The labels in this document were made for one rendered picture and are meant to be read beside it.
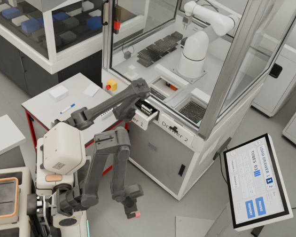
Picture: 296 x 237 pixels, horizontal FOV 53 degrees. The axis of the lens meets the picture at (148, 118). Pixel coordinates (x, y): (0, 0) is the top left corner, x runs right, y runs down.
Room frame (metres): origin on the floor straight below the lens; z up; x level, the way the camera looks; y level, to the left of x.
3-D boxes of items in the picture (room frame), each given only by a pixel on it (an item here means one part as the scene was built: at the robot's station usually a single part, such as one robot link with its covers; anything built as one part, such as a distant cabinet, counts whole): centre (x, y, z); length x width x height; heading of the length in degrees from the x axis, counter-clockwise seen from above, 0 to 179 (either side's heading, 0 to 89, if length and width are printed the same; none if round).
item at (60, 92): (1.68, 0.73, 0.79); 0.13 x 0.09 x 0.05; 147
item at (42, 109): (1.59, 0.56, 0.38); 0.62 x 0.58 x 0.76; 57
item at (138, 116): (1.52, 0.12, 0.87); 0.29 x 0.02 x 0.11; 57
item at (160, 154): (2.00, -0.25, 0.40); 1.03 x 0.95 x 0.80; 57
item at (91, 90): (1.80, 0.50, 0.77); 0.13 x 0.09 x 0.02; 163
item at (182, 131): (1.45, -0.21, 0.87); 0.29 x 0.02 x 0.11; 57
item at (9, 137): (1.20, 1.01, 0.38); 0.30 x 0.30 x 0.76; 51
